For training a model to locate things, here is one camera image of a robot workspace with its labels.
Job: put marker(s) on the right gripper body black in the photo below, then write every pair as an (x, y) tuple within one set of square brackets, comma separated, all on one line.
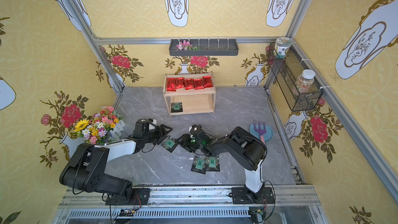
[(189, 140)]

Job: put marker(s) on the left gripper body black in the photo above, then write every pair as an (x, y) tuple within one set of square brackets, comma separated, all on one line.
[(159, 132)]

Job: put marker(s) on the green tea bag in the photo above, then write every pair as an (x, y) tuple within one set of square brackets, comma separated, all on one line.
[(169, 143), (199, 165), (212, 164), (176, 107)]

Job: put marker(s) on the wooden two-tier shelf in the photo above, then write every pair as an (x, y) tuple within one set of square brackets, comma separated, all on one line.
[(193, 101)]

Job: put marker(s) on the red tea bag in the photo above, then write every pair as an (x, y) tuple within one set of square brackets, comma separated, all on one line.
[(207, 81), (180, 83), (171, 84), (189, 83), (198, 84)]

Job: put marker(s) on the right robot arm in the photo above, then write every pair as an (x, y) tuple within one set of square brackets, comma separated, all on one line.
[(245, 148)]

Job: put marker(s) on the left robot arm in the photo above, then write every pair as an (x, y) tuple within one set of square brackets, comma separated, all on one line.
[(85, 171)]

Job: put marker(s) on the artificial flower bouquet in vase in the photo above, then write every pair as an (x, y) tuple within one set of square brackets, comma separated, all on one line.
[(103, 128)]

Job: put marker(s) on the small circuit board left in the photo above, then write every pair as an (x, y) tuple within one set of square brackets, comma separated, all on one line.
[(127, 213)]

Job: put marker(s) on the small circuit board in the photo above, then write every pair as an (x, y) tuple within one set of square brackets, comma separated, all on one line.
[(127, 213), (256, 217)]

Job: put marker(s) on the small pink flowers in tray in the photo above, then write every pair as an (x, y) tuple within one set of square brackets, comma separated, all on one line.
[(186, 45)]

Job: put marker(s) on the small circuit board right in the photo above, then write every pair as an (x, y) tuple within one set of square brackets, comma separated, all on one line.
[(256, 217)]

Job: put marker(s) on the clear jar white lid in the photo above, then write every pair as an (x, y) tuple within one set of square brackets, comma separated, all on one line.
[(304, 81)]

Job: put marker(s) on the jar with patterned lid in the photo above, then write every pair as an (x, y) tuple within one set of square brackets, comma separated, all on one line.
[(282, 46)]

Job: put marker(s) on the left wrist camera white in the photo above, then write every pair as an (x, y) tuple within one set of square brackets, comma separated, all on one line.
[(152, 124)]

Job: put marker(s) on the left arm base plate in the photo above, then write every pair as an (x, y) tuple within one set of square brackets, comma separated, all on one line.
[(141, 195)]

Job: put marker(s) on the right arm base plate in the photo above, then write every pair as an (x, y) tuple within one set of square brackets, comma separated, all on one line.
[(242, 195)]

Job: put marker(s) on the grey wall tray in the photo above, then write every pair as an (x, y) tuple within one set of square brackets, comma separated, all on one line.
[(207, 47)]

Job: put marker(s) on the black wire wall basket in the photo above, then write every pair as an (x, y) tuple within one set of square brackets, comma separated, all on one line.
[(286, 71)]

